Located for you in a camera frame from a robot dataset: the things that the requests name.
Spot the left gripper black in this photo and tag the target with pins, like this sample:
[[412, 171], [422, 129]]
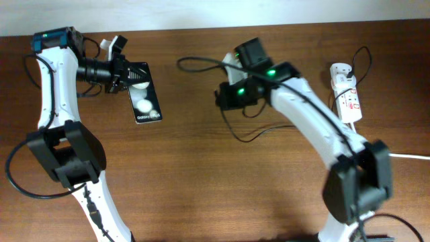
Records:
[[122, 72]]

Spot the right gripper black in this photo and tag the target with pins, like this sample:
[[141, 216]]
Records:
[[225, 95]]

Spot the black smartphone with white circles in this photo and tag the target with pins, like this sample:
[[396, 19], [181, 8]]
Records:
[[143, 98]]

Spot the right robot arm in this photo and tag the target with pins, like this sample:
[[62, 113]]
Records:
[[360, 172]]

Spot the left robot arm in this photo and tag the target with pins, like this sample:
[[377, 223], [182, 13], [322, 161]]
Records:
[[67, 150]]

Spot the white USB charger adapter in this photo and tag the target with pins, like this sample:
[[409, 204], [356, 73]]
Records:
[[341, 82]]

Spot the white power strip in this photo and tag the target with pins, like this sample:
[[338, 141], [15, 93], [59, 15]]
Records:
[[347, 101]]

